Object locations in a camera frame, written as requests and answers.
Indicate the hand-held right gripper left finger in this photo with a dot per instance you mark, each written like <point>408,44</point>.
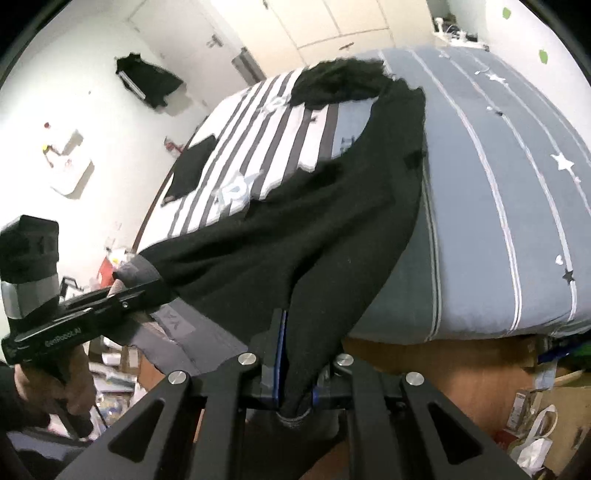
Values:
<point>280,364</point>

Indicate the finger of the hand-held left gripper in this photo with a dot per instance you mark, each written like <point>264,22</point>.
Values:
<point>124,300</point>

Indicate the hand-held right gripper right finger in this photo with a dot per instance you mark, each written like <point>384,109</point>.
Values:
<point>330,392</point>

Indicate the black pants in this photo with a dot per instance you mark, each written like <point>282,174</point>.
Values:
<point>314,221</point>

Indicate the person's left forearm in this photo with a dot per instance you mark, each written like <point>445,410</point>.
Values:
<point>18,406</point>

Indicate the person's left hand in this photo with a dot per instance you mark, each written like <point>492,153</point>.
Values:
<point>76,383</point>

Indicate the floor clutter of packages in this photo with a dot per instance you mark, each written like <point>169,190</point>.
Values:
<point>117,369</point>

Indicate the folded black cloth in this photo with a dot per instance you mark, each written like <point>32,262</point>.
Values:
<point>191,170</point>

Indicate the red fire extinguisher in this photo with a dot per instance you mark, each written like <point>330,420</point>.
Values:
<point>174,145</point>

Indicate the white plastic bag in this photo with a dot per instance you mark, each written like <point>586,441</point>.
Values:
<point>535,443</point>

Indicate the black jacket with white stripes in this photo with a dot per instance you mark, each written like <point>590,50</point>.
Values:
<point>147,81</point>

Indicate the brown cardboard boxes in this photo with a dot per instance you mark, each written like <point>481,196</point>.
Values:
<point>554,397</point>

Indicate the bed with striped bedding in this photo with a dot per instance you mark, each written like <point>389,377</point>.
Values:
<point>485,184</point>

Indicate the grey suitcase with black trim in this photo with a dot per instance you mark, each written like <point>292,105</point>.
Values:
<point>249,64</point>

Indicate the white room door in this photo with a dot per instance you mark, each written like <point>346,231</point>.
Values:
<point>184,23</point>

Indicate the crumpled black garment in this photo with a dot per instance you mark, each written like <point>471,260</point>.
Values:
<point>339,83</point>

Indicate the cream four-door wardrobe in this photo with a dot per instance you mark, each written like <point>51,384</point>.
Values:
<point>332,23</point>

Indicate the white headboard with green stickers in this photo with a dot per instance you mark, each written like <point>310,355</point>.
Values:
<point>521,37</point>

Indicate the white hanging wall bag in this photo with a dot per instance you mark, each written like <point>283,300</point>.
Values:
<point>74,170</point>

